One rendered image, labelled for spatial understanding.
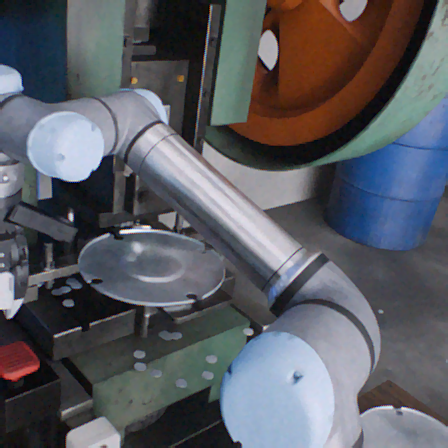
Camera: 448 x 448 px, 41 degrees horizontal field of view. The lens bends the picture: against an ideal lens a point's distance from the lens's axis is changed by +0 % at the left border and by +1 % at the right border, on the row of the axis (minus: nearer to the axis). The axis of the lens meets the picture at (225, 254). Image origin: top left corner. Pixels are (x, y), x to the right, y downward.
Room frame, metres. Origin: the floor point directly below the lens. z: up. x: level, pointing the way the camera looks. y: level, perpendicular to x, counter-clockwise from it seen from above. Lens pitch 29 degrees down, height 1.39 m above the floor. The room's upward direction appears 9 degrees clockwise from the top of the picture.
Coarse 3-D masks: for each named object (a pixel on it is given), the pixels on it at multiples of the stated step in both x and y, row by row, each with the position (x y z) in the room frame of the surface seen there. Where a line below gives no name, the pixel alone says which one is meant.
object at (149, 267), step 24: (96, 240) 1.09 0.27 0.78; (120, 240) 1.11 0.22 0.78; (144, 240) 1.13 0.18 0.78; (168, 240) 1.14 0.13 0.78; (192, 240) 1.16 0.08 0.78; (96, 264) 1.00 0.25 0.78; (120, 264) 1.01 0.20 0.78; (144, 264) 1.02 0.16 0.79; (168, 264) 1.03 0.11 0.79; (192, 264) 1.06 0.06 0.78; (216, 264) 1.07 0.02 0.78; (96, 288) 0.91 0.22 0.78; (120, 288) 0.93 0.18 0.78; (144, 288) 0.94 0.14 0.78; (168, 288) 0.95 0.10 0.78; (192, 288) 0.97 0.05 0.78; (216, 288) 0.98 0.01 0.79
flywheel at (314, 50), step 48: (288, 0) 1.32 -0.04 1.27; (336, 0) 1.31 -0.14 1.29; (384, 0) 1.20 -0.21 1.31; (432, 0) 1.12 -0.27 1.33; (288, 48) 1.35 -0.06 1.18; (336, 48) 1.26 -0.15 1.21; (384, 48) 1.14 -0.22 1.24; (288, 96) 1.33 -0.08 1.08; (336, 96) 1.20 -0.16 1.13; (384, 96) 1.16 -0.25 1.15; (288, 144) 1.26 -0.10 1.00
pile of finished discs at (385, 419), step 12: (372, 408) 1.20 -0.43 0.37; (384, 408) 1.21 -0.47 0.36; (408, 408) 1.22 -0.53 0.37; (360, 420) 1.15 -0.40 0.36; (372, 420) 1.16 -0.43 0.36; (384, 420) 1.17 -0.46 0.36; (396, 420) 1.17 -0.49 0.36; (408, 420) 1.18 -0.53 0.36; (420, 420) 1.19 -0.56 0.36; (432, 420) 1.20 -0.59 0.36; (372, 432) 1.12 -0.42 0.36; (384, 432) 1.12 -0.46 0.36; (396, 432) 1.13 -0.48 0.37; (408, 432) 1.13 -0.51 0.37; (420, 432) 1.15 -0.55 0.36; (432, 432) 1.15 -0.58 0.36; (444, 432) 1.16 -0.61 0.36; (372, 444) 1.08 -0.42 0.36; (384, 444) 1.08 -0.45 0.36; (396, 444) 1.08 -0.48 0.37; (408, 444) 1.09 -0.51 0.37; (420, 444) 1.10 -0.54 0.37; (432, 444) 1.11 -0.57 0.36; (444, 444) 1.12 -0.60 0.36
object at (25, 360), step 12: (0, 348) 0.74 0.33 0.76; (12, 348) 0.74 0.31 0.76; (24, 348) 0.75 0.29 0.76; (0, 360) 0.71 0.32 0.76; (12, 360) 0.71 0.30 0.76; (24, 360) 0.72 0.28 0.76; (36, 360) 0.72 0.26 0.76; (0, 372) 0.69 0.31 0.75; (12, 372) 0.69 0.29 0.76; (24, 372) 0.70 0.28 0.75
